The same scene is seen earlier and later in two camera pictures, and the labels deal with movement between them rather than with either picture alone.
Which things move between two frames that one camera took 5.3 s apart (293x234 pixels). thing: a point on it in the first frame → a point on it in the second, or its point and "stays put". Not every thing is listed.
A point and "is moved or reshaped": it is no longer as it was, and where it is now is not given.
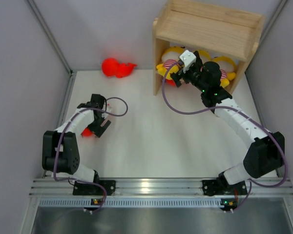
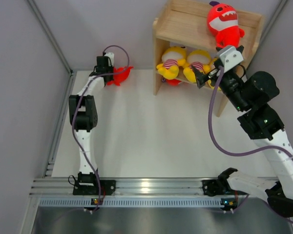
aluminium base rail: [162, 186] stays put
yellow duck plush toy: [170, 54] stays put
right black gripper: [180, 75] → [200, 78]
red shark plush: [171, 82] stays put
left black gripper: [97, 129] → [111, 78]
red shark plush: [86, 132] is moved or reshaped
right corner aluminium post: [280, 7] stays put
